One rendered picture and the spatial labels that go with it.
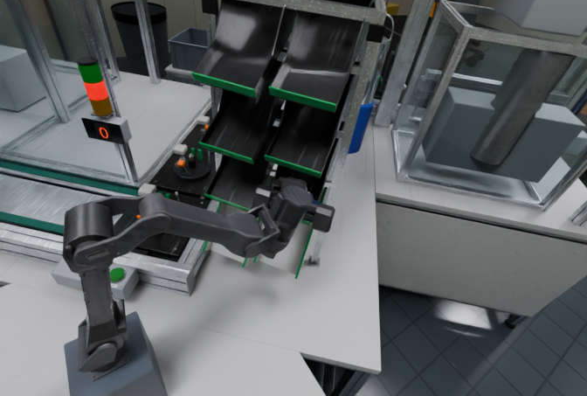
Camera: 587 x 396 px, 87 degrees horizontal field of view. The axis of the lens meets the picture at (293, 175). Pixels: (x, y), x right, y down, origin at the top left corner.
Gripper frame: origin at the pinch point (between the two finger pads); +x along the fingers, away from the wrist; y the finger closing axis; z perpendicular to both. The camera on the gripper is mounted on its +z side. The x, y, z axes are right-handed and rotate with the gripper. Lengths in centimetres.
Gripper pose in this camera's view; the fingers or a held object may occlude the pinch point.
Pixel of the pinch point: (298, 198)
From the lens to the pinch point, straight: 75.6
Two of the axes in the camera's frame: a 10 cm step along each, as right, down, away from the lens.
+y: -9.4, -2.8, 1.9
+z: 1.7, -8.8, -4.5
